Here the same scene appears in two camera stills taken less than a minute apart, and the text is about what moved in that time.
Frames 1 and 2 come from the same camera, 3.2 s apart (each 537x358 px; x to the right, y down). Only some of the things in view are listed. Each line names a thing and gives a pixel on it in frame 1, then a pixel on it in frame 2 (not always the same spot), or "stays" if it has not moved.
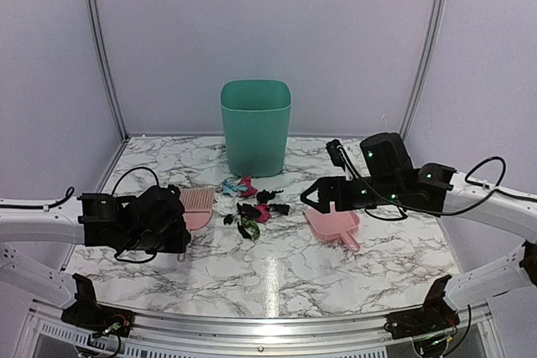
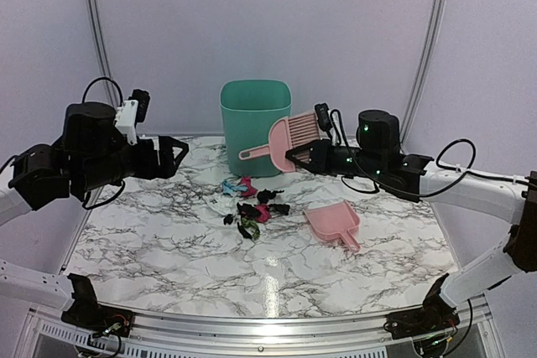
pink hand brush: (199, 204) to (289, 132)
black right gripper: (326, 197) to (316, 147)
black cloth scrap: (247, 210) stays
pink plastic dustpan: (334, 224) stays
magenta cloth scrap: (250, 190) stays
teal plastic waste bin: (256, 114) stays
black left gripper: (179, 243) to (166, 168)
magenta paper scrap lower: (265, 215) stays
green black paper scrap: (249, 229) stays
